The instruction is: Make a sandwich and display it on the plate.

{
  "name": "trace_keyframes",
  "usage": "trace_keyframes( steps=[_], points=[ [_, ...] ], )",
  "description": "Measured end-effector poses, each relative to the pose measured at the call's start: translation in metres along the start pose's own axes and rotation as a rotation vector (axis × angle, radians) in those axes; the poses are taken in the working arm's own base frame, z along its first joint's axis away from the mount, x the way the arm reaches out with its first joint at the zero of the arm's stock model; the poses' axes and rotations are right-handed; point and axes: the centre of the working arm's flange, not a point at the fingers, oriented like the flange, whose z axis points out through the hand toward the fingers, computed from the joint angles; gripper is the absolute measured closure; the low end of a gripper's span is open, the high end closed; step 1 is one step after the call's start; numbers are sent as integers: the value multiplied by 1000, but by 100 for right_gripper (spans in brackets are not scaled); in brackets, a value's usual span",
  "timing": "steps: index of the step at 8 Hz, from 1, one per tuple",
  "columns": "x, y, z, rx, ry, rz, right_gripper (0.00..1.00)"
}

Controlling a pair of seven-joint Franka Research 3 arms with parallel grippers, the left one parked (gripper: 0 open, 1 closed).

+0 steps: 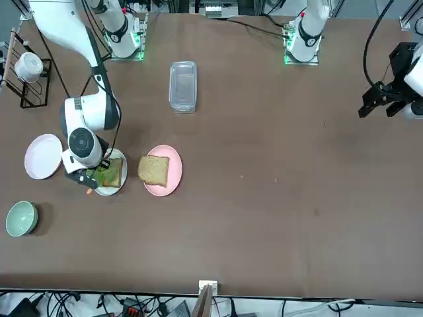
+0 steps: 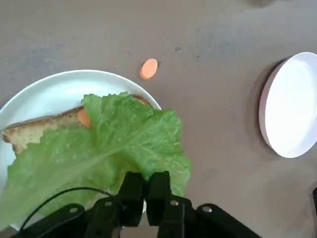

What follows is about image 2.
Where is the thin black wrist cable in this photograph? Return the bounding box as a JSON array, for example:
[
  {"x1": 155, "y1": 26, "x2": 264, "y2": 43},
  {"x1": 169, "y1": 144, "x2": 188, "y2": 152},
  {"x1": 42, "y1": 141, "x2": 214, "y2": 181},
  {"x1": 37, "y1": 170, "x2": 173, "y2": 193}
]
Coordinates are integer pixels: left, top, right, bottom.
[{"x1": 19, "y1": 186, "x2": 113, "y2": 231}]

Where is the white round plate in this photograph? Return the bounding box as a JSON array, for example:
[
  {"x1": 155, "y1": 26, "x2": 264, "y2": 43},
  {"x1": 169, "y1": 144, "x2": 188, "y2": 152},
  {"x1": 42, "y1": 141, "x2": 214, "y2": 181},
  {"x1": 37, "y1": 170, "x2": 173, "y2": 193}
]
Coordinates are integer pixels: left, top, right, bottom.
[{"x1": 0, "y1": 69, "x2": 163, "y2": 231}]

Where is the white plate with pinkish rim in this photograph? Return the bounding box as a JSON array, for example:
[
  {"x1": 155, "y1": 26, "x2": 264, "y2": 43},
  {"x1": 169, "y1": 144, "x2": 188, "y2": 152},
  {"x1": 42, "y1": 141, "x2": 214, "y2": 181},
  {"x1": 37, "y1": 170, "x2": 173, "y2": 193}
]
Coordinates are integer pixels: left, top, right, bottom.
[{"x1": 259, "y1": 52, "x2": 317, "y2": 159}]

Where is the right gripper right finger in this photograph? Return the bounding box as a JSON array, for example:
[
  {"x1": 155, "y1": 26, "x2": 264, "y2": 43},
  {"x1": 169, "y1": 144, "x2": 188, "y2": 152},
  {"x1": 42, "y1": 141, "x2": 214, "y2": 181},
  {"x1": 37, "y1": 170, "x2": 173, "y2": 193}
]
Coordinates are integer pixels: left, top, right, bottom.
[{"x1": 145, "y1": 170, "x2": 263, "y2": 238}]

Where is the brown bread slice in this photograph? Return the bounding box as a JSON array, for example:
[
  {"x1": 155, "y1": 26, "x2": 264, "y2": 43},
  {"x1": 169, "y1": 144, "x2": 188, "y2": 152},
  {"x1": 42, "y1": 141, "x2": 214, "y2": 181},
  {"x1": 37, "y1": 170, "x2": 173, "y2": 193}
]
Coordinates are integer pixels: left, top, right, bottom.
[{"x1": 1, "y1": 94, "x2": 152, "y2": 162}]

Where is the green lettuce leaf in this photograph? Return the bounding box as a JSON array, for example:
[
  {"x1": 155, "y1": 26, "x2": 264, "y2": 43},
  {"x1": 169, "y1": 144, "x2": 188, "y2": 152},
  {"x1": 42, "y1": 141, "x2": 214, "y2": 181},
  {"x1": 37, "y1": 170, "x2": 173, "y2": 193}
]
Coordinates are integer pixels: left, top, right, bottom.
[{"x1": 0, "y1": 91, "x2": 193, "y2": 230}]

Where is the orange carrot slice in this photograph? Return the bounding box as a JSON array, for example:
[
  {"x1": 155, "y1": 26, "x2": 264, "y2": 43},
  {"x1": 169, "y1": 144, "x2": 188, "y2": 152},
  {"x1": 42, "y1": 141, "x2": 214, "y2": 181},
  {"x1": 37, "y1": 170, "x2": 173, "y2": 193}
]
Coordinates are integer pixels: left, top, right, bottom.
[
  {"x1": 139, "y1": 58, "x2": 159, "y2": 81},
  {"x1": 77, "y1": 108, "x2": 92, "y2": 128}
]

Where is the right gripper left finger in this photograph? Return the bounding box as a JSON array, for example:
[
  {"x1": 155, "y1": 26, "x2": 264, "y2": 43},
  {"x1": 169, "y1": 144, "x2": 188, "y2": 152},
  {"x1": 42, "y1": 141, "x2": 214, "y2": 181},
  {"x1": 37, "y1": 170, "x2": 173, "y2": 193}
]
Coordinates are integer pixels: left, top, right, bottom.
[{"x1": 18, "y1": 171, "x2": 145, "y2": 238}]

